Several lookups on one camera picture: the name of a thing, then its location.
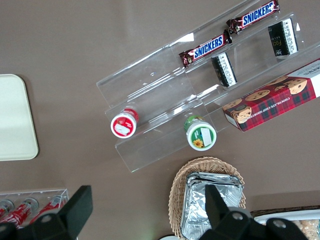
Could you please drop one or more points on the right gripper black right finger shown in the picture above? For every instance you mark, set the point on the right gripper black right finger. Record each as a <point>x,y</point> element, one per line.
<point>225,222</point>

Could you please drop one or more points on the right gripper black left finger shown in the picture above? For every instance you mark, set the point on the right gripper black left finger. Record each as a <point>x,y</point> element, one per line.
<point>72,215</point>

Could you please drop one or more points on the oval light wicker basket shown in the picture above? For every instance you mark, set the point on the oval light wicker basket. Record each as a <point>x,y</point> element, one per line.
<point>178,190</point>

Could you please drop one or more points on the white rectangular snack tray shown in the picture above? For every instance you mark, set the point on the white rectangular snack tray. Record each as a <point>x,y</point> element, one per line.
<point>282,214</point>

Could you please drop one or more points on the cream plastic tray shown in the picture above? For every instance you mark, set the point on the cream plastic tray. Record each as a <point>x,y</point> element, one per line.
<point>15,117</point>

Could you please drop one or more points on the red cola bottle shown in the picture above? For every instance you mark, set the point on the red cola bottle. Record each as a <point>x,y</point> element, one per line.
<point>4,207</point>
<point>51,206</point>
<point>18,213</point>

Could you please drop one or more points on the stacked aluminium foil trays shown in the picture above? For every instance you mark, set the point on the stacked aluminium foil trays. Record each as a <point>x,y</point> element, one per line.
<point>195,207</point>

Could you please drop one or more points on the clear acrylic bottle rack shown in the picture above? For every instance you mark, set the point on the clear acrylic bottle rack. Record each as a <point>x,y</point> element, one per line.
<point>37,192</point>

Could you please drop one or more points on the bag of rice crackers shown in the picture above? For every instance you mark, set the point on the bag of rice crackers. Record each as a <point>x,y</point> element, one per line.
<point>308,227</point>

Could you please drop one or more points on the green lid yogurt cup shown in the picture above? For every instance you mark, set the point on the green lid yogurt cup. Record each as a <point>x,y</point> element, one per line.
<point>201,136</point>

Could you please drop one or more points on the red lid yogurt cup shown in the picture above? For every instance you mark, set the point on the red lid yogurt cup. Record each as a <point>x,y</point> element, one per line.
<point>123,125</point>

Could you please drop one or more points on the red tartan cookie box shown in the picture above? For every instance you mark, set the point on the red tartan cookie box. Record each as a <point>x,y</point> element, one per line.
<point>272,105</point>

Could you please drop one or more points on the small black chocolate box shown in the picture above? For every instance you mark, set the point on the small black chocolate box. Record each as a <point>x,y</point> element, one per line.
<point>224,70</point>
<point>282,37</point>

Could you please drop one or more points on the clear acrylic stepped shelf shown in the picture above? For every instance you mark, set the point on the clear acrylic stepped shelf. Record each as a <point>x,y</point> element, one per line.
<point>160,82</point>

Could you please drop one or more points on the Snickers chocolate bar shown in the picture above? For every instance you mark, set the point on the Snickers chocolate bar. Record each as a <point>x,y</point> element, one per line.
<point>255,16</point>
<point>207,47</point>

